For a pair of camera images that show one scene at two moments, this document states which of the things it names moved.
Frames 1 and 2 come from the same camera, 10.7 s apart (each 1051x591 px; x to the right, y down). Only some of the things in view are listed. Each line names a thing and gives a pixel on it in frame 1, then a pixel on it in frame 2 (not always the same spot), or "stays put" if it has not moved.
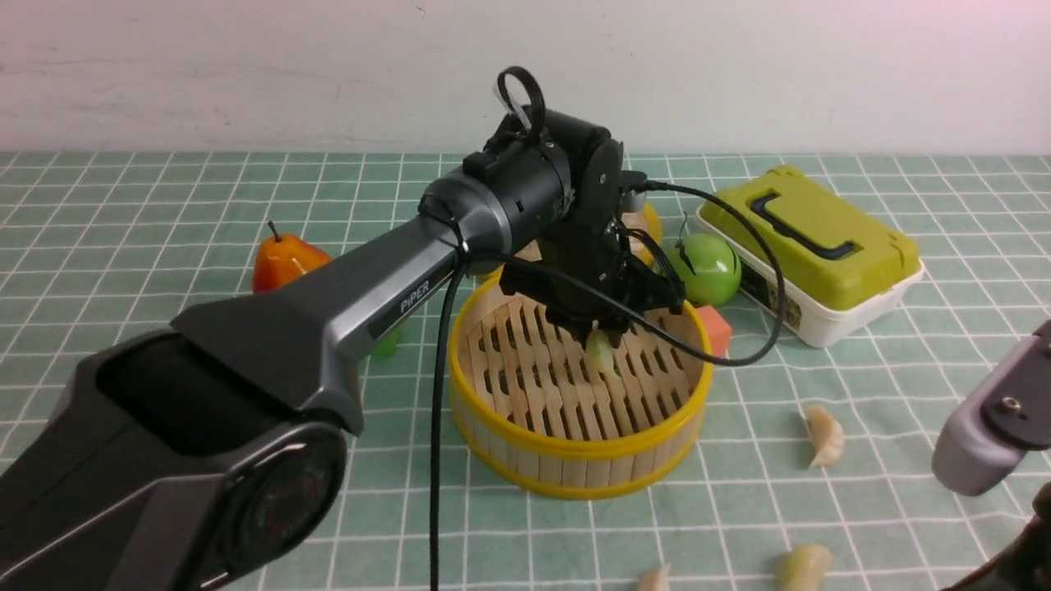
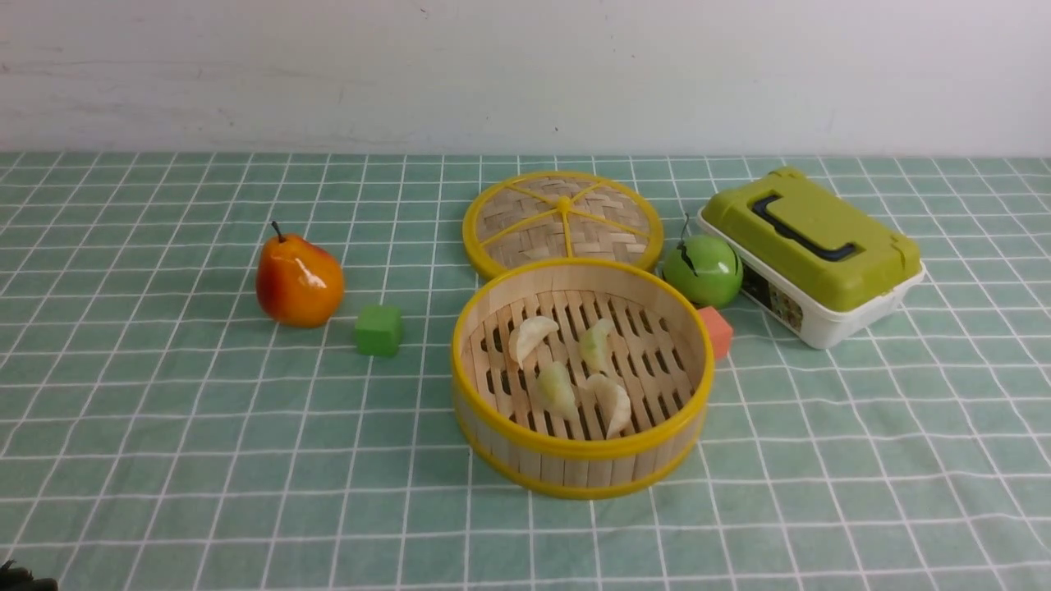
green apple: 709,268 stays put
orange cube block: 718,331 stays put
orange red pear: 282,258 stays put
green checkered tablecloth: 817,472 stays put
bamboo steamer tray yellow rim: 533,411 stays put
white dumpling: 827,435 → 527,335
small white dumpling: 656,580 → 613,404
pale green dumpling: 598,350 stays put
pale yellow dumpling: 803,569 → 556,392
